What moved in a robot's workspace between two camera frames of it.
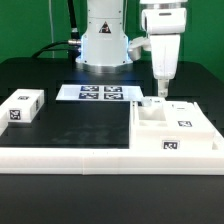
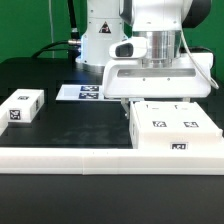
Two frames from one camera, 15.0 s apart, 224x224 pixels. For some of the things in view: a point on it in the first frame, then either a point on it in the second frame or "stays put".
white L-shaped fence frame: [106, 160] stays put
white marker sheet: [98, 92] stays put
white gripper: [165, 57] to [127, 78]
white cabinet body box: [170, 125] stays put
